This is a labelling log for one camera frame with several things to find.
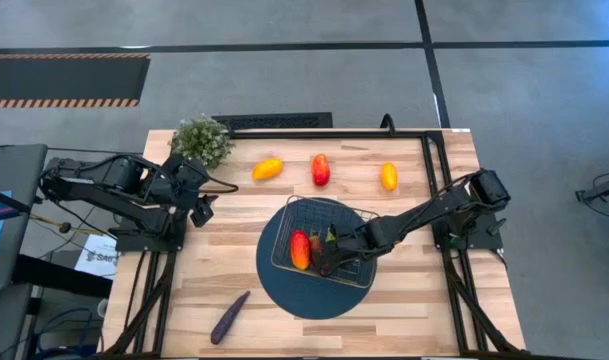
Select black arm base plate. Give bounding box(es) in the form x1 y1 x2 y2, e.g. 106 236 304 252
114 219 188 254
432 214 505 251

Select dark red pepper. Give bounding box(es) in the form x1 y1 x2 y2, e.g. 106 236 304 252
308 233 331 277

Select black beam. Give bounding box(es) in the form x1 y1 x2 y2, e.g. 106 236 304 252
11 253 114 300

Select gold wire basket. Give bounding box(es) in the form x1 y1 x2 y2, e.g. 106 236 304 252
270 194 381 290

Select dark purple eggplant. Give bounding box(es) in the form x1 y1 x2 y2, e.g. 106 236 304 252
209 290 252 346

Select thin black floor cable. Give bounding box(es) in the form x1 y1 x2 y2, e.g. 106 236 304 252
46 146 144 156

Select black metal table frame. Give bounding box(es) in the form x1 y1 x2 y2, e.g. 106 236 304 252
103 127 530 360

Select black hazard-striped floor mat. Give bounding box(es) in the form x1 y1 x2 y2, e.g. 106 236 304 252
0 53 152 109

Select white printed paper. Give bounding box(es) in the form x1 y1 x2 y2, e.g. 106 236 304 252
73 233 120 280

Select potted green plant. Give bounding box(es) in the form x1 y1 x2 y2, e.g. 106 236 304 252
168 113 235 171

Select round blue woven placemat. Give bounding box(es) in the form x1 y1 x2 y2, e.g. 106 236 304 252
255 196 379 321

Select red and yellow mango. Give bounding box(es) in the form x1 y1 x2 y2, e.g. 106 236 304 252
289 229 312 272

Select grey stand foot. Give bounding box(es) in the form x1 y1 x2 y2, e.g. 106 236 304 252
574 171 609 224

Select orange-yellow mango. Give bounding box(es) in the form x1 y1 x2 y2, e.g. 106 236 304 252
251 156 285 182

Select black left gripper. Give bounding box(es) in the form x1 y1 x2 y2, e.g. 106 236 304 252
153 152 219 229

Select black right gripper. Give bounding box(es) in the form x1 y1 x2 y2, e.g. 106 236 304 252
319 219 388 279

